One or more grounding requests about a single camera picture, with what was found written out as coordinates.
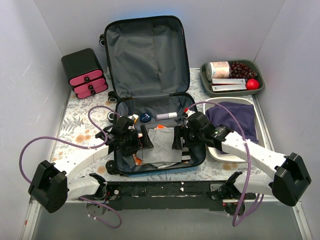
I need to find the dark green plastic tray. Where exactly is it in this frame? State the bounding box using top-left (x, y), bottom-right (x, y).
top-left (200, 59), bottom-right (265, 98)

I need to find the white pink tissue roll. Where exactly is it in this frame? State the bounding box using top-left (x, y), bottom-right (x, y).
top-left (205, 61), bottom-right (231, 81)

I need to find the white toothpaste box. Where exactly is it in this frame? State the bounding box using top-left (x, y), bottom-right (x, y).
top-left (211, 78), bottom-right (246, 85)
top-left (211, 84), bottom-right (247, 92)

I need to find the white plastic basin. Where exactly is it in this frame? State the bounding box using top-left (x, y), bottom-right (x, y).
top-left (203, 97), bottom-right (266, 147)

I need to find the blue fish-print kids suitcase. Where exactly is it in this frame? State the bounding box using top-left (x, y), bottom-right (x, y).
top-left (104, 16), bottom-right (206, 175)

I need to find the white floral cloth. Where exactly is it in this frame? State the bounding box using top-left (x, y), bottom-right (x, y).
top-left (132, 124), bottom-right (166, 166)

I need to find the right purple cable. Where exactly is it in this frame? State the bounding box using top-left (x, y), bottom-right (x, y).
top-left (184, 101), bottom-right (265, 227)

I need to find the lower white toothpaste box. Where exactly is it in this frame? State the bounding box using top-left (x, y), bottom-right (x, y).
top-left (211, 84), bottom-right (247, 92)

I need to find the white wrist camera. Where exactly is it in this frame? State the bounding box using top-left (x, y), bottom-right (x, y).
top-left (182, 107), bottom-right (195, 120)
top-left (128, 114), bottom-right (139, 124)

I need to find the grey garment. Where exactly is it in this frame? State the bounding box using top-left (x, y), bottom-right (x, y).
top-left (136, 127), bottom-right (182, 168)

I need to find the dark navy garment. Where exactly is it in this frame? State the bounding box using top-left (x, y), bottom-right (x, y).
top-left (205, 101), bottom-right (259, 144)

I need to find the black white striped garment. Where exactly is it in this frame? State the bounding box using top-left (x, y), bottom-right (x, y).
top-left (181, 147), bottom-right (191, 163)

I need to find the red apple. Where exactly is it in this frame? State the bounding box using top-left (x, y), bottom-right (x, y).
top-left (246, 78), bottom-right (260, 90)

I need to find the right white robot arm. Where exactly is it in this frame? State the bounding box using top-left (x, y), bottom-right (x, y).
top-left (172, 110), bottom-right (312, 207)

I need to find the black pink mini drawer chest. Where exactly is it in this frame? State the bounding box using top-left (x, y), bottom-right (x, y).
top-left (61, 48), bottom-right (108, 99)

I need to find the upper white toothpaste box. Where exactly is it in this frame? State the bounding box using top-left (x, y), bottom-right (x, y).
top-left (211, 78), bottom-right (246, 85)

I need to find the grey cosmetic tube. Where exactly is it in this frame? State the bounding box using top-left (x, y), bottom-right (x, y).
top-left (155, 112), bottom-right (178, 121)

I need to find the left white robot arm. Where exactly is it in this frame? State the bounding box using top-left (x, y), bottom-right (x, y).
top-left (28, 116), bottom-right (153, 213)

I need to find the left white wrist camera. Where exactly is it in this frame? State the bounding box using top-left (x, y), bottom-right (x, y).
top-left (128, 114), bottom-right (139, 124)

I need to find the navy round cosmetic jar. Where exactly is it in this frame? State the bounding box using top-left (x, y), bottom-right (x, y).
top-left (139, 112), bottom-right (152, 124)

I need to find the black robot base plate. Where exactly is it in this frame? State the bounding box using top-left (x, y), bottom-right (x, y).
top-left (100, 180), bottom-right (240, 215)

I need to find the dark red grape bunch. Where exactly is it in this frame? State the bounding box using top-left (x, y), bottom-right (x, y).
top-left (229, 61), bottom-right (258, 81)

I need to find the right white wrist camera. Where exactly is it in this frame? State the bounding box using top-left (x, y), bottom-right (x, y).
top-left (182, 107), bottom-right (195, 120)

